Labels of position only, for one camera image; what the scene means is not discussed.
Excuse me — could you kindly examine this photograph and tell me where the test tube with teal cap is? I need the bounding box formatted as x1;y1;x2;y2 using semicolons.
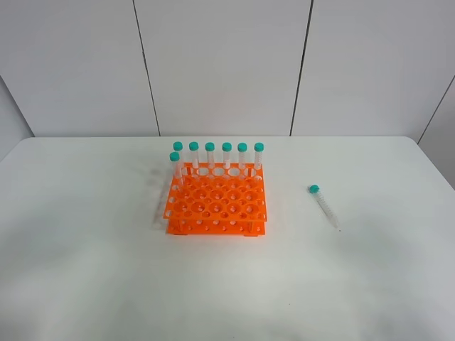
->
308;184;340;229

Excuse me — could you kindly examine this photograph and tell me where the orange test tube rack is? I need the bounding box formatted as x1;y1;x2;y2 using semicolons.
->
163;162;267;237

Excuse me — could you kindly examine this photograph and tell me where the rack tube front left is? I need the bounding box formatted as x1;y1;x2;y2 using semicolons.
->
169;151;183;189

